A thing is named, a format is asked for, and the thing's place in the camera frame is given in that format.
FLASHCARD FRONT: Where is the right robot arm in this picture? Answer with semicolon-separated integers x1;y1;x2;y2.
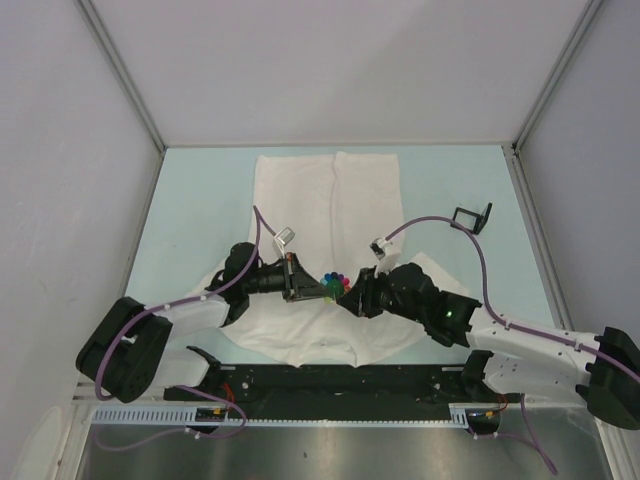
337;263;639;430

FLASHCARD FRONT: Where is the aluminium frame rail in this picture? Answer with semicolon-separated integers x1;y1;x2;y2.
502;144;568;323

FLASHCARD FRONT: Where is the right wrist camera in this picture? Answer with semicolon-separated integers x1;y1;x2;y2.
370;238;401;276

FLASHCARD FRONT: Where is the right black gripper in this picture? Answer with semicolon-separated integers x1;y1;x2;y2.
336;265;425;325

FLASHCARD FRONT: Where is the black bracket stand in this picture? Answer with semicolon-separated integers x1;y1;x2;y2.
451;202;493;236

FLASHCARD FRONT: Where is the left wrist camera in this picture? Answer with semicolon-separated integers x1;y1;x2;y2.
272;227;295;258

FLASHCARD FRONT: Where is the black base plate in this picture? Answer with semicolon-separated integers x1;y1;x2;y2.
196;364;520;419

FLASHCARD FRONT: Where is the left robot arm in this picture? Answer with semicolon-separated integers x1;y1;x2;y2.
75;242;329;403

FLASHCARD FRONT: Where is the rainbow plush flower brooch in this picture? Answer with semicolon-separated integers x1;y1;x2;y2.
320;272;351;303

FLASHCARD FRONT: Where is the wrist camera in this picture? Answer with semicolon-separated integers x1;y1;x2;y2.
370;238;401;276
272;227;295;258

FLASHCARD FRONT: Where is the white slotted cable duct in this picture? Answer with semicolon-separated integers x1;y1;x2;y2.
91;406;498;428

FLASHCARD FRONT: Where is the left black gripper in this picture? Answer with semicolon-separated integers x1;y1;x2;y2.
243;252;329;302

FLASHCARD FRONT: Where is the white t-shirt garment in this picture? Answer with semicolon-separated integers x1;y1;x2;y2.
194;152;468;367

